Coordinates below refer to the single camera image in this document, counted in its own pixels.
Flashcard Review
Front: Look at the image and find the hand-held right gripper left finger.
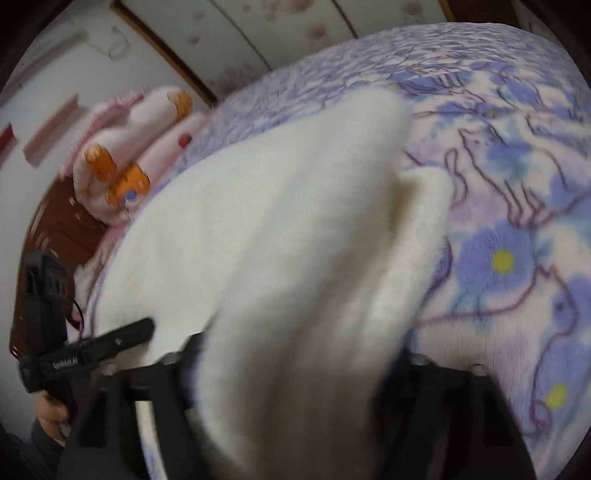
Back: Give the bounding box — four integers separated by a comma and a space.
58, 332, 208, 480

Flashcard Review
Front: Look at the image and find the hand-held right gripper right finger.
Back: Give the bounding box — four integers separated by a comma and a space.
374, 351, 539, 480

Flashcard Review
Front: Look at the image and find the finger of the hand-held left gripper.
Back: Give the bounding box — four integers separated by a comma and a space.
108, 318, 156, 357

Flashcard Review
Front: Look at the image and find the white fuzzy coat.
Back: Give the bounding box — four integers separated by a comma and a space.
74, 85, 455, 480

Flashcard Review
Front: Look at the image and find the person's left forearm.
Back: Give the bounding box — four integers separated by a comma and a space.
18, 418, 71, 480

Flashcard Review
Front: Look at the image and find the person's left hand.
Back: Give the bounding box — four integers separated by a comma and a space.
34, 392, 73, 448

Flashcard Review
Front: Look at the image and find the brown wooden headboard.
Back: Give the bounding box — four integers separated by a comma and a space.
11, 182, 110, 361

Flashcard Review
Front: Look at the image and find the pink bear-print quilt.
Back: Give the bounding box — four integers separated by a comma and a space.
60, 85, 214, 228

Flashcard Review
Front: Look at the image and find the purple floral blanket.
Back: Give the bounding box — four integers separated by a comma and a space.
88, 21, 591, 476

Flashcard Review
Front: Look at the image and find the thin dark cable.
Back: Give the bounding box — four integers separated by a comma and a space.
69, 298, 85, 336

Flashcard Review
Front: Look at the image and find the wooden wall strip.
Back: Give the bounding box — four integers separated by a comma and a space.
23, 95, 81, 163

